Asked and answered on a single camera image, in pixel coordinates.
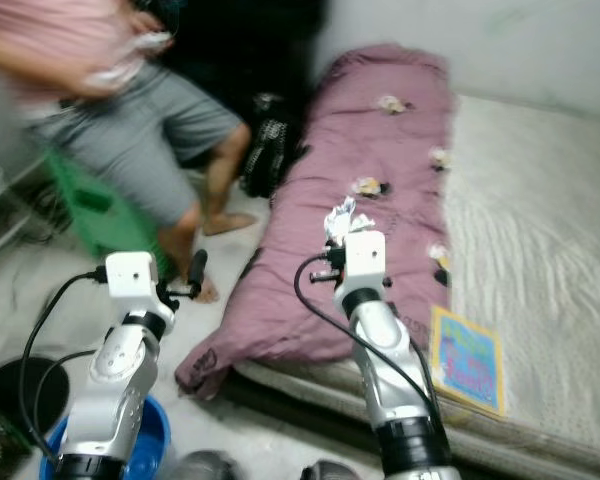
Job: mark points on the white paper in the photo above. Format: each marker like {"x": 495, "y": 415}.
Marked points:
{"x": 343, "y": 220}

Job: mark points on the purple penguin print blanket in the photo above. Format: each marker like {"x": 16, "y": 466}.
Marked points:
{"x": 290, "y": 260}

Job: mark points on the green plastic stool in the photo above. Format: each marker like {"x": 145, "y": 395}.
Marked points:
{"x": 100, "y": 215}

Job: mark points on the black patterned bag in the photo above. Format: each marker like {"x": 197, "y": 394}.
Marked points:
{"x": 270, "y": 150}

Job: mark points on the person in pink shirt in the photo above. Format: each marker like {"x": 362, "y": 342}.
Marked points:
{"x": 140, "y": 140}

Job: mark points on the blue bucket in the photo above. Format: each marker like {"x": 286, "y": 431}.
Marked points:
{"x": 152, "y": 440}

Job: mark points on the grey left robot leg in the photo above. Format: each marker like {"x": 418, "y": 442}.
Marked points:
{"x": 202, "y": 467}

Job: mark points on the grey robot leg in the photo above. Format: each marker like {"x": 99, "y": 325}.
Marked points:
{"x": 330, "y": 471}
{"x": 202, "y": 467}

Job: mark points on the black round bin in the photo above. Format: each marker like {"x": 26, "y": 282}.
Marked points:
{"x": 15, "y": 395}

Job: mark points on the patterned white mattress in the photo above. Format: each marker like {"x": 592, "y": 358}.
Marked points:
{"x": 530, "y": 220}

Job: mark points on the grey right robot leg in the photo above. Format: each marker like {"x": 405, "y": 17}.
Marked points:
{"x": 330, "y": 471}

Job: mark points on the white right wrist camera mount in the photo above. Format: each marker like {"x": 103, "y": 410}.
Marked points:
{"x": 365, "y": 255}

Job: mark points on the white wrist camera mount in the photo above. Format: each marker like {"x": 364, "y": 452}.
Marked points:
{"x": 130, "y": 278}
{"x": 365, "y": 255}

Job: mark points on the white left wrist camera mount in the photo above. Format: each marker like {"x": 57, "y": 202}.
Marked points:
{"x": 130, "y": 278}

